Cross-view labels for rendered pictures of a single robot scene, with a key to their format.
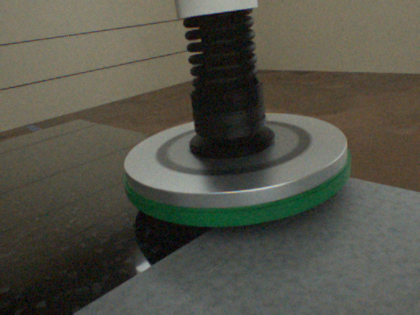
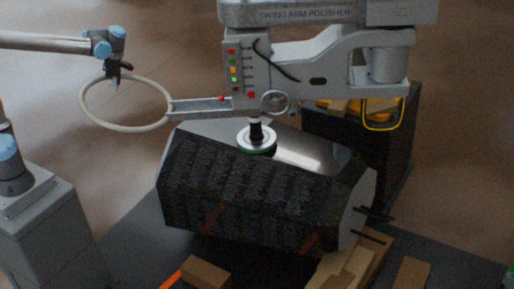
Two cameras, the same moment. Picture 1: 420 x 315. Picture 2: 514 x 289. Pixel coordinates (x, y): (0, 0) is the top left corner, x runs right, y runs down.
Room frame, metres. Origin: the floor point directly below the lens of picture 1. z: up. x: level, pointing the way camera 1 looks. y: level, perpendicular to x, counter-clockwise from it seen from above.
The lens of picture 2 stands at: (2.57, -0.59, 2.71)
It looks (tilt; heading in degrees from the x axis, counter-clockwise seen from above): 39 degrees down; 166
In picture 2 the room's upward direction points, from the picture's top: 5 degrees counter-clockwise
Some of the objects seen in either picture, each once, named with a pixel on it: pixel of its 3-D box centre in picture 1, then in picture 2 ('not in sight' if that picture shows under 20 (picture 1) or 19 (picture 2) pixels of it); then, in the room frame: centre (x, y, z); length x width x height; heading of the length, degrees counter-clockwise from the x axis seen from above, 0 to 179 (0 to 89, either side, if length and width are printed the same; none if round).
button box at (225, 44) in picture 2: not in sight; (233, 68); (0.43, -0.13, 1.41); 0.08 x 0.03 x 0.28; 70
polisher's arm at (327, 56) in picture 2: not in sight; (331, 67); (0.49, 0.34, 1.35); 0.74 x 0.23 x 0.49; 70
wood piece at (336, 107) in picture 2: not in sight; (340, 103); (0.09, 0.58, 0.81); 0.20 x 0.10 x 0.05; 140
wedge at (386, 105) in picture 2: not in sight; (379, 105); (0.20, 0.79, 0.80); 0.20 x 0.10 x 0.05; 81
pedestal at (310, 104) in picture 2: not in sight; (359, 138); (-0.05, 0.80, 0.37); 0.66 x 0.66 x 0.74; 42
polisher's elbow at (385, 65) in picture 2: not in sight; (387, 56); (0.57, 0.60, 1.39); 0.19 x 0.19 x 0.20
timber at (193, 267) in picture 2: not in sight; (206, 276); (0.50, -0.45, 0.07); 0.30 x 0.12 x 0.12; 41
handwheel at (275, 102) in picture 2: not in sight; (275, 98); (0.50, 0.05, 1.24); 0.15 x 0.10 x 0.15; 70
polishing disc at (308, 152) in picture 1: (232, 148); (256, 137); (0.34, -0.02, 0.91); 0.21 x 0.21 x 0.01
